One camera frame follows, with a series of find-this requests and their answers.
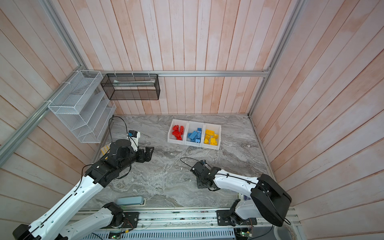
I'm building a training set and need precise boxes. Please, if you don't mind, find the yellow sloped brick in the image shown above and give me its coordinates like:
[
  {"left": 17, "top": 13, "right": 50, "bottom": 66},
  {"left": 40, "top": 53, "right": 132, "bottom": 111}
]
[{"left": 204, "top": 135, "right": 211, "bottom": 145}]

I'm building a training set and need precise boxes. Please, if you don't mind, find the yellow calculator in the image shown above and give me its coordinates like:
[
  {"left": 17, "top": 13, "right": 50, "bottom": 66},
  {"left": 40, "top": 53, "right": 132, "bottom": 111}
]
[{"left": 101, "top": 145, "right": 110, "bottom": 155}]

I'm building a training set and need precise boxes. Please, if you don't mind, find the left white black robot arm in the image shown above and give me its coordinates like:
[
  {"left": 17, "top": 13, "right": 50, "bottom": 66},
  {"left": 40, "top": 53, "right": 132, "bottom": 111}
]
[{"left": 13, "top": 139, "right": 154, "bottom": 240}]

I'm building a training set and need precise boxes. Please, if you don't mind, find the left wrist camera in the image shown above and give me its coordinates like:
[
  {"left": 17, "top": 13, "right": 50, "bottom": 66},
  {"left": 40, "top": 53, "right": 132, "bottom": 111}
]
[{"left": 128, "top": 130, "right": 141, "bottom": 152}]

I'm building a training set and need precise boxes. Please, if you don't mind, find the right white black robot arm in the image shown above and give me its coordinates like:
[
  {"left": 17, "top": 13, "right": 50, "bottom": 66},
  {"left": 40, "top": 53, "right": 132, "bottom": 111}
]
[{"left": 190, "top": 161, "right": 292, "bottom": 227}]

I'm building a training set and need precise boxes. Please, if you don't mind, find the right white bin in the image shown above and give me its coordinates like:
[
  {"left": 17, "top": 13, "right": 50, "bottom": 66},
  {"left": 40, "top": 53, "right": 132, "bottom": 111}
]
[{"left": 202, "top": 123, "right": 222, "bottom": 151}]

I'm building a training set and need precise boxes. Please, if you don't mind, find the black mesh basket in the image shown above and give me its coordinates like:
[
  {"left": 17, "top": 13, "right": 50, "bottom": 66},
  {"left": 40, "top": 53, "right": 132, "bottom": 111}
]
[{"left": 101, "top": 73, "right": 161, "bottom": 101}]

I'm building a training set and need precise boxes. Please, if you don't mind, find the white wire mesh shelf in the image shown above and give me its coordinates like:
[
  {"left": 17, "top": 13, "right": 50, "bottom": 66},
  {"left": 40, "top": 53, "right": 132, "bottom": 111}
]
[{"left": 49, "top": 71, "right": 116, "bottom": 144}]

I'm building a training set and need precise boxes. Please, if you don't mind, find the purple book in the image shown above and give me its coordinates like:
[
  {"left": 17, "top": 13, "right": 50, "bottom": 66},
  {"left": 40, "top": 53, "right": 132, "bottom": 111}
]
[{"left": 239, "top": 194, "right": 252, "bottom": 201}]

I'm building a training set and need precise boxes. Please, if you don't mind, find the middle white bin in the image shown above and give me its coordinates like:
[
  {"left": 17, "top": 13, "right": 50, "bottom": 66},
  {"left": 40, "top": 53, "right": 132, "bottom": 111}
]
[{"left": 185, "top": 121, "right": 204, "bottom": 147}]

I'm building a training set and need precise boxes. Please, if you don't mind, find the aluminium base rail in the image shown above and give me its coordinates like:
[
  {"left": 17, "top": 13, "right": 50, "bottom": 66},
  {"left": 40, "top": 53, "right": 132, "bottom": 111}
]
[{"left": 66, "top": 208, "right": 302, "bottom": 232}]

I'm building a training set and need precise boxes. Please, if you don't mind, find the light blue case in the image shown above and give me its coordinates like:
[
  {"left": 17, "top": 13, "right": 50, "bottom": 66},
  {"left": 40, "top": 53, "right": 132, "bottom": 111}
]
[{"left": 116, "top": 196, "right": 145, "bottom": 206}]

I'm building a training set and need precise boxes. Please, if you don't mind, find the left white bin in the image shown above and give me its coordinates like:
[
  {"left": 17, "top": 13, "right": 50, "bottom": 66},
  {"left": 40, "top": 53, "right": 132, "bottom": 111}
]
[{"left": 168, "top": 119, "right": 189, "bottom": 145}]

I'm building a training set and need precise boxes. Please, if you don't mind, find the white bin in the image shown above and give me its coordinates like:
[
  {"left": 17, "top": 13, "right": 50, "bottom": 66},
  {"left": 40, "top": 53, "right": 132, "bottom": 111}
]
[
  {"left": 185, "top": 121, "right": 204, "bottom": 147},
  {"left": 168, "top": 119, "right": 189, "bottom": 145},
  {"left": 202, "top": 123, "right": 222, "bottom": 151}
]

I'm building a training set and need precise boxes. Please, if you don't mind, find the yellow long brick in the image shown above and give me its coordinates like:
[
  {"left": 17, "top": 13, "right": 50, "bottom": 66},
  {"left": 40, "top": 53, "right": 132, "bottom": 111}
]
[{"left": 206, "top": 130, "right": 215, "bottom": 136}]

